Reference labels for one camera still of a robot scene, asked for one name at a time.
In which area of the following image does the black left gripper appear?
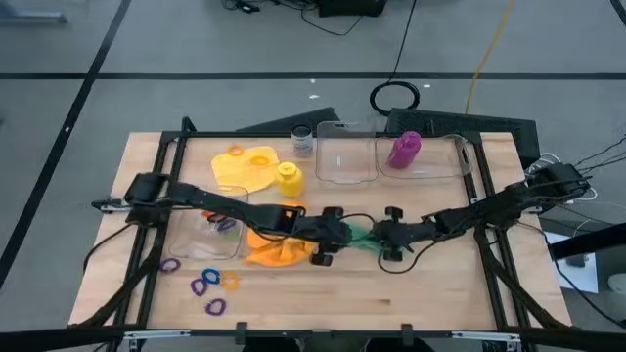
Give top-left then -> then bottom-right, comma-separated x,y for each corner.
292,205 -> 354,268

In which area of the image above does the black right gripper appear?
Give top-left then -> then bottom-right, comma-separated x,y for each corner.
371,205 -> 439,262

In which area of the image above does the green microfibre cloth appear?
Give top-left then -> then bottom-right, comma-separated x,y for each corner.
343,218 -> 388,254

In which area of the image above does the yellow sports bottle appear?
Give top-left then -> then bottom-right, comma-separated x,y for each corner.
275,161 -> 306,199

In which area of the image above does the magenta sports bottle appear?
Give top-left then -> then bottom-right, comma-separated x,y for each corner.
386,130 -> 424,171

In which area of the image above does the yellow microfibre cloth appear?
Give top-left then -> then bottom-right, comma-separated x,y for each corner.
210,145 -> 282,195

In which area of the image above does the orange microfibre cloth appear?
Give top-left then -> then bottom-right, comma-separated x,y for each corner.
244,198 -> 320,269

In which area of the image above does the clear plastic bin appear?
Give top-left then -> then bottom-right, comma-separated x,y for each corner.
167,185 -> 249,262
375,133 -> 473,181
314,120 -> 380,186

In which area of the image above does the white drink can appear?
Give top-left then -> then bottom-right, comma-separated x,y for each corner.
291,123 -> 315,159

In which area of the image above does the white paper sheet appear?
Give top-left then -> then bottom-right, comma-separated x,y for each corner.
541,229 -> 601,294

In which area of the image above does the black beam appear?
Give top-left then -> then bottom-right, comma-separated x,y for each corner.
548,222 -> 626,261

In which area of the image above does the black box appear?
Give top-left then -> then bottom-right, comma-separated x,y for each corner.
316,0 -> 388,19

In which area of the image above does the coiled black cable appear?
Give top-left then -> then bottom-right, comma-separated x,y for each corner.
369,79 -> 422,117

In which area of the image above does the black table frame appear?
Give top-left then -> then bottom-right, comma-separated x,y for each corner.
67,115 -> 576,352

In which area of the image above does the long black cable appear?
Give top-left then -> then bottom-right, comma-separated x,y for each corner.
389,0 -> 419,84

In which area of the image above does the yellow cable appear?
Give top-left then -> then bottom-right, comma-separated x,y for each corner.
464,0 -> 517,114

